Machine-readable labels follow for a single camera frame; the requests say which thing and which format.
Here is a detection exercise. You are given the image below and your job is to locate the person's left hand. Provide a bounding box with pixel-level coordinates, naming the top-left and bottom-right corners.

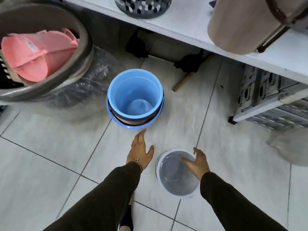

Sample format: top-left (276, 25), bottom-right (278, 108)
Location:
top-left (126, 128), bottom-right (154, 170)

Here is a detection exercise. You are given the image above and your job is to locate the person's right hand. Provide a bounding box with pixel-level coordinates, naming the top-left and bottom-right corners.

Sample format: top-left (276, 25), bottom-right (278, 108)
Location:
top-left (181, 147), bottom-right (211, 180)

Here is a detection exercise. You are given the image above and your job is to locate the small grey plastic bucket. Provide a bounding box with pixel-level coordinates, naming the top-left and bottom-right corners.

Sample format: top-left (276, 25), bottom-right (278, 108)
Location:
top-left (155, 149), bottom-right (201, 199)

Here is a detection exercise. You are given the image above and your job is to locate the person's right forearm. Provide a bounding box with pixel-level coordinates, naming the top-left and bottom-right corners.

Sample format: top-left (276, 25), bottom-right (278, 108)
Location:
top-left (200, 171), bottom-right (287, 231)

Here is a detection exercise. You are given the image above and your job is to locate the person's left forearm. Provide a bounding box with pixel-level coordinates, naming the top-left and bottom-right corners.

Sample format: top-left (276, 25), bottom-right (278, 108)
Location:
top-left (43, 162), bottom-right (142, 231)

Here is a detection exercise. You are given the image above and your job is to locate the light blue plastic bucket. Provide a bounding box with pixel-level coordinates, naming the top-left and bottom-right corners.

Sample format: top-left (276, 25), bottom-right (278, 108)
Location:
top-left (107, 69), bottom-right (164, 121)

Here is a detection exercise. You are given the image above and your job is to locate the dark blue slipper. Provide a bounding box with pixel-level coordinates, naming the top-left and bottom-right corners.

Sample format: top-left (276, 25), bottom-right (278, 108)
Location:
top-left (119, 204), bottom-right (134, 231)

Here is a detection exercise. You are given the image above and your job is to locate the wooden stick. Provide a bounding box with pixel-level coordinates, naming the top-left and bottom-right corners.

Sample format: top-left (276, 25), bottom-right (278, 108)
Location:
top-left (172, 73), bottom-right (193, 92)

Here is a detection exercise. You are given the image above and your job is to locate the grey perforated plastic crate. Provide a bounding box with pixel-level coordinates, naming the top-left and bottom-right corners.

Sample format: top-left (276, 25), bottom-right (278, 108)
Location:
top-left (238, 64), bottom-right (308, 131)

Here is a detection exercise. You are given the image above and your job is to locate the black cloth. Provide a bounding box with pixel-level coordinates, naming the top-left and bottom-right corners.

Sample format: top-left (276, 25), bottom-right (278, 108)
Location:
top-left (173, 49), bottom-right (204, 73)
top-left (125, 31), bottom-right (150, 59)

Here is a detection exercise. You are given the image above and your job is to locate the clear plastic wrap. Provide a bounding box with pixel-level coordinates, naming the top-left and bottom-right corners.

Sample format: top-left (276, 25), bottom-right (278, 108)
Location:
top-left (36, 45), bottom-right (119, 109)

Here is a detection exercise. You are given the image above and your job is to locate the large grey plastic tub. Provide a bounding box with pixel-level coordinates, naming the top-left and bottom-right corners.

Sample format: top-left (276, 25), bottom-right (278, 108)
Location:
top-left (0, 2), bottom-right (94, 102)

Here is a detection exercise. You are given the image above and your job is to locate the white shelf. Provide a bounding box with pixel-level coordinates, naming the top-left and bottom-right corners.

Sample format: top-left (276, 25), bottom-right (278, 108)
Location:
top-left (60, 0), bottom-right (308, 125)

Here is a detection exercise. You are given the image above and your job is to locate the grey perforated round basket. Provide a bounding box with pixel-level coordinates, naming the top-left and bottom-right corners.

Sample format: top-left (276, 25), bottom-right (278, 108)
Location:
top-left (114, 0), bottom-right (173, 19)

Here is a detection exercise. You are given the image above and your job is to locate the beaded wrist bracelet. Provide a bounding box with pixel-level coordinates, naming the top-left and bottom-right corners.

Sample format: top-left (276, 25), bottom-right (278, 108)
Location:
top-left (126, 159), bottom-right (143, 172)

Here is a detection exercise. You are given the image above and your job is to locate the blue bucket with black handle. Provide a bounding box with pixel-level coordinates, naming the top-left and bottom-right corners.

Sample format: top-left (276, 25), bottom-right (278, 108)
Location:
top-left (107, 97), bottom-right (165, 129)

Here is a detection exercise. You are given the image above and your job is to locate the beige bucket with metal handle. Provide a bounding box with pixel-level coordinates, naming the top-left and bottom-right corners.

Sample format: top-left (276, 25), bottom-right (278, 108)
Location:
top-left (207, 0), bottom-right (308, 55)

